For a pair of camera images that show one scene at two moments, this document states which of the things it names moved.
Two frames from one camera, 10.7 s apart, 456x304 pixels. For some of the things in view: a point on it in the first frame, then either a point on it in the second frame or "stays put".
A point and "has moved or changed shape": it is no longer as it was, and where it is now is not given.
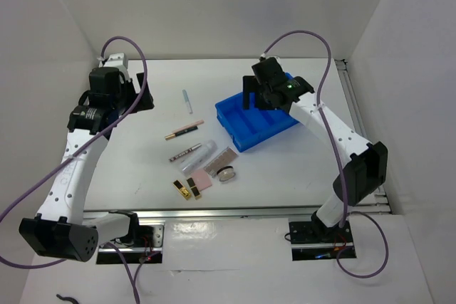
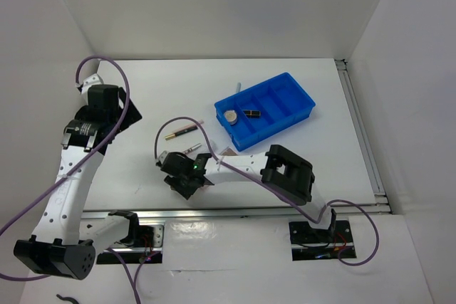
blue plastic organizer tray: x=249 y=127 stays put
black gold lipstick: x=192 y=184 has moved or changed shape
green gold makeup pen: x=181 y=132 stays put
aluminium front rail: x=236 y=213 stays put
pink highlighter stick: x=189 y=126 stays put
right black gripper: x=251 y=85 to x=185 y=191
